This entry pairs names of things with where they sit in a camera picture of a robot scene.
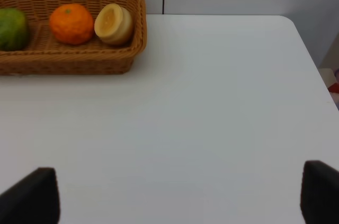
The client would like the green lime fruit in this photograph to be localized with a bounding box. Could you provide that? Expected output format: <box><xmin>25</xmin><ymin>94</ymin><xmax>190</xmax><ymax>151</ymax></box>
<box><xmin>1</xmin><ymin>8</ymin><xmax>30</xmax><ymax>51</ymax></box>

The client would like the red orange peach fruit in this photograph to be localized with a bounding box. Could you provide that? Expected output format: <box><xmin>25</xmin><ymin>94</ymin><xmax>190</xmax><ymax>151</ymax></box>
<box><xmin>94</xmin><ymin>3</ymin><xmax>134</xmax><ymax>46</ymax></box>

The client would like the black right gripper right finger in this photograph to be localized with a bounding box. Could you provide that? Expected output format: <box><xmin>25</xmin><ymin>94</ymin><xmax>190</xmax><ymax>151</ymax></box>
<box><xmin>300</xmin><ymin>160</ymin><xmax>338</xmax><ymax>224</ymax></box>

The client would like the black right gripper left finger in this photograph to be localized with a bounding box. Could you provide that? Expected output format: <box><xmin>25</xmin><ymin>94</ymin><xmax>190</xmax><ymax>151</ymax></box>
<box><xmin>1</xmin><ymin>167</ymin><xmax>60</xmax><ymax>223</ymax></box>

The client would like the orange mandarin fruit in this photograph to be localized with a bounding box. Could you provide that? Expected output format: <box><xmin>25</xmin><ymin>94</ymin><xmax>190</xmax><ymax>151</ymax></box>
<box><xmin>49</xmin><ymin>3</ymin><xmax>94</xmax><ymax>45</ymax></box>

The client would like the orange wicker basket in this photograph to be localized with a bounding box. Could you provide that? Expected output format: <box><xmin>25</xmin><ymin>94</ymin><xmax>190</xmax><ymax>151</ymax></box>
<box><xmin>1</xmin><ymin>0</ymin><xmax>147</xmax><ymax>75</ymax></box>

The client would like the red white background object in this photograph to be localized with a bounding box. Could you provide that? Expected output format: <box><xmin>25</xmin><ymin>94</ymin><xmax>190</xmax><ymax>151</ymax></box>
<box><xmin>318</xmin><ymin>68</ymin><xmax>339</xmax><ymax>109</ymax></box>

